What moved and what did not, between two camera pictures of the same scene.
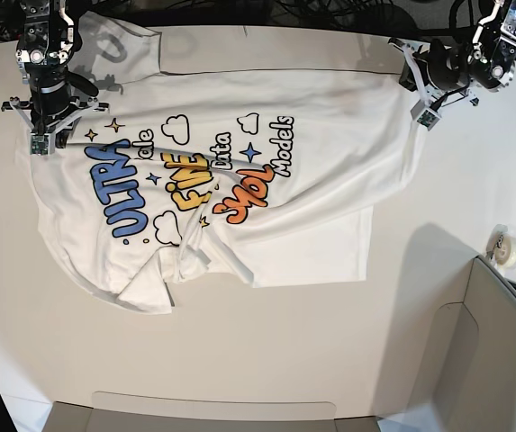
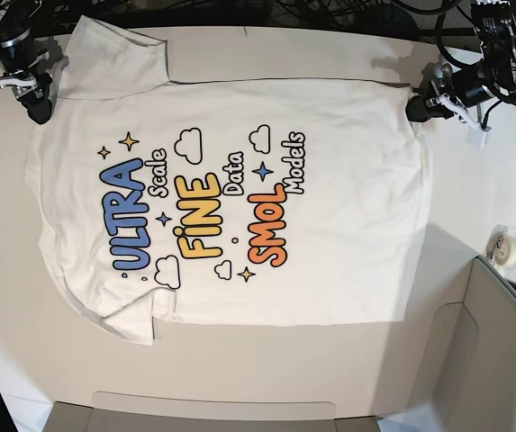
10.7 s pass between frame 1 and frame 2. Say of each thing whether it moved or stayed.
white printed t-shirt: moved
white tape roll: stayed
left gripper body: moved
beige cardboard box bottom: stayed
